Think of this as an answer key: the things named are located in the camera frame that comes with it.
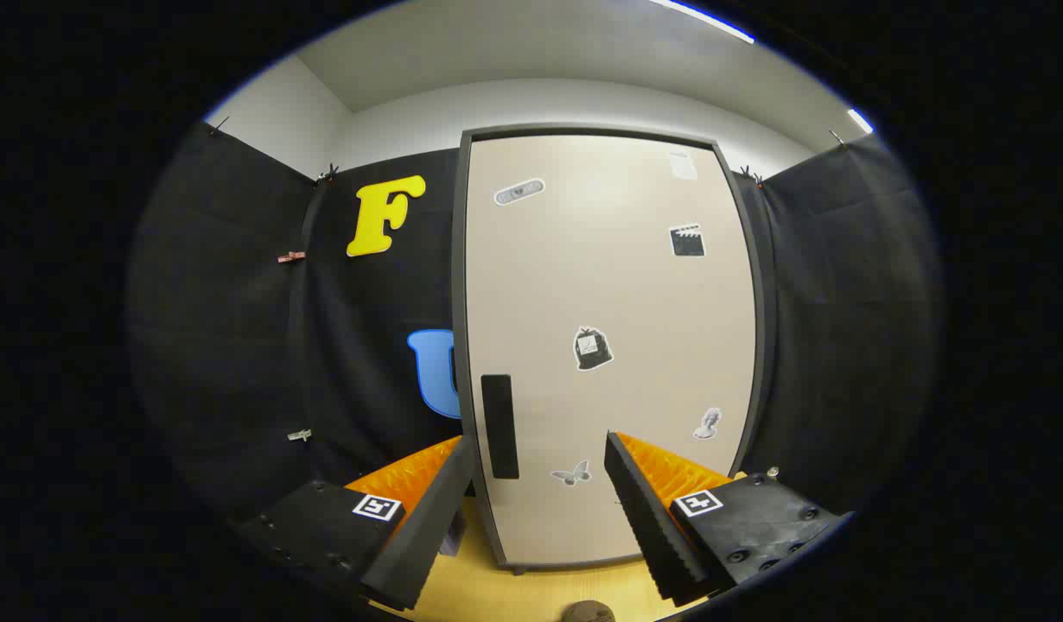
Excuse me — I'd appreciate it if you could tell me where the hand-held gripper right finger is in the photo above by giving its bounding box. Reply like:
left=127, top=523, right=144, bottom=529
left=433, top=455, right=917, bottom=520
left=604, top=430, right=848, bottom=607

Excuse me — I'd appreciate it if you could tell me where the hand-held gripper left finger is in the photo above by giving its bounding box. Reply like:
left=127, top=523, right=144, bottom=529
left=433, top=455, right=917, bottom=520
left=238, top=435, right=479, bottom=612

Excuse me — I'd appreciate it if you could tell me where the beige shoe cabinet door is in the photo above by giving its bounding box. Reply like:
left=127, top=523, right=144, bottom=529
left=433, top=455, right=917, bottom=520
left=465, top=134, right=760, bottom=567

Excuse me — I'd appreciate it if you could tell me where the purple grey book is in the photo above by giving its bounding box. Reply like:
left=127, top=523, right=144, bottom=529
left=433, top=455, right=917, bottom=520
left=439, top=510, right=468, bottom=556

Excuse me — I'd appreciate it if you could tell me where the black backdrop cloth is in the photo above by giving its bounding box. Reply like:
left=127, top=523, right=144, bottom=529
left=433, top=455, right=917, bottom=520
left=125, top=121, right=943, bottom=554

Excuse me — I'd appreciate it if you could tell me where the long ceiling light strip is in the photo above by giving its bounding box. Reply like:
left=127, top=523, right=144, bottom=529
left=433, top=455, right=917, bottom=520
left=648, top=0, right=755, bottom=44

